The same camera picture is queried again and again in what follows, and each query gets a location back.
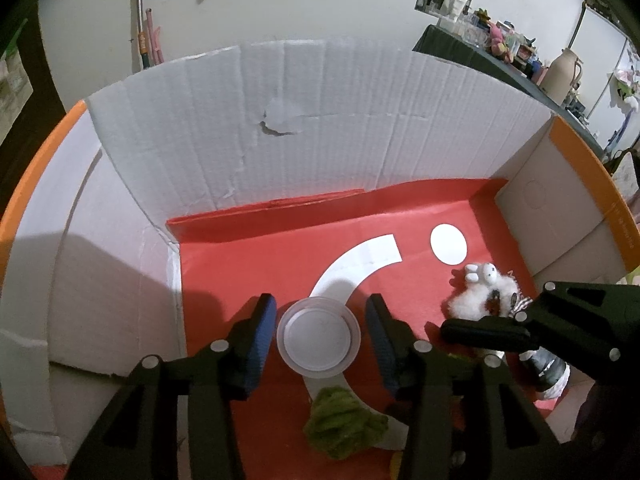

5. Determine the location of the clutter of small toys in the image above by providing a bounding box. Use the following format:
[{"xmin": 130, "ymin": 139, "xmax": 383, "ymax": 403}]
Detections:
[{"xmin": 440, "ymin": 0, "xmax": 551, "ymax": 81}]

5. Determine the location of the clear round plastic lid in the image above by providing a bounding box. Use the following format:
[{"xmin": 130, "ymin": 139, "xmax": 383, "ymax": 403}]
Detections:
[{"xmin": 276, "ymin": 297, "xmax": 362, "ymax": 378}]

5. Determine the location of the beige vase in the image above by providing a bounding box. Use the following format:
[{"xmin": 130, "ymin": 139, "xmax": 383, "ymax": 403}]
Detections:
[{"xmin": 541, "ymin": 48, "xmax": 585, "ymax": 106}]

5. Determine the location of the white plush sheep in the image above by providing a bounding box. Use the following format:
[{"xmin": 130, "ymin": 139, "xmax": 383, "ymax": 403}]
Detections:
[{"xmin": 446, "ymin": 262, "xmax": 536, "ymax": 321}]

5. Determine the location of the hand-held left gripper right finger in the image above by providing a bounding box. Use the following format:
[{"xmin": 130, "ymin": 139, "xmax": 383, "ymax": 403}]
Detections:
[{"xmin": 365, "ymin": 294, "xmax": 571, "ymax": 480}]

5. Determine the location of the dark green covered table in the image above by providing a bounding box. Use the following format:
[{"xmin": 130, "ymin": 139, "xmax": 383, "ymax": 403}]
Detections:
[{"xmin": 412, "ymin": 24, "xmax": 606, "ymax": 161}]

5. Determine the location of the white cardboard box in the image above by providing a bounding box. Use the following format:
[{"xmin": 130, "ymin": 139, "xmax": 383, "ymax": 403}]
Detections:
[{"xmin": 0, "ymin": 37, "xmax": 640, "ymax": 466}]

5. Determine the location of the black and white rolled cloth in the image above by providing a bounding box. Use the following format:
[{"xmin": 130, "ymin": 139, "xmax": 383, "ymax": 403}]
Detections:
[{"xmin": 517, "ymin": 347, "xmax": 571, "ymax": 402}]

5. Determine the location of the green plush toy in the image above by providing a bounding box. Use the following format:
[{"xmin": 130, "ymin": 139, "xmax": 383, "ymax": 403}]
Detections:
[{"xmin": 303, "ymin": 386, "xmax": 390, "ymax": 461}]

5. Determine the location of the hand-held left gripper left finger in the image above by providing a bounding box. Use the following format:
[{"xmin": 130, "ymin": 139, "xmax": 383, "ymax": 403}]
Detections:
[{"xmin": 75, "ymin": 292, "xmax": 278, "ymax": 480}]

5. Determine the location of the metal pipe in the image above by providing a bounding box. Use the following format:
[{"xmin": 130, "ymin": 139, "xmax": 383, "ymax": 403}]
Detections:
[{"xmin": 131, "ymin": 0, "xmax": 153, "ymax": 68}]

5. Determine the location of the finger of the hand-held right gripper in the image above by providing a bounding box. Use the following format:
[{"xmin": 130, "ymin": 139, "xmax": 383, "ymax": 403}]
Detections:
[{"xmin": 440, "ymin": 281, "xmax": 640, "ymax": 391}]

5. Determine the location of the pink plastic handle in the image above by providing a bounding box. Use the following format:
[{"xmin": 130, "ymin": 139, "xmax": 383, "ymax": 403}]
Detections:
[{"xmin": 145, "ymin": 7, "xmax": 166, "ymax": 66}]

